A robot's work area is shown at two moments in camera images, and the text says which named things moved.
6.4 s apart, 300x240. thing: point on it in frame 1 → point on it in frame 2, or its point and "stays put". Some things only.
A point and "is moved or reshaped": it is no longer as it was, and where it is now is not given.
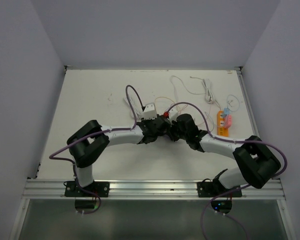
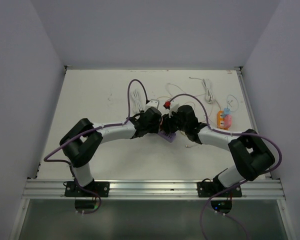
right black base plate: (212, 189) stays put
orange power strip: (221, 131) stays put
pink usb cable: (201, 94) is moved or reshaped
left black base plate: (101, 188) stays put
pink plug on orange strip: (228, 121) stays put
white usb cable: (175, 90) → (186, 145)
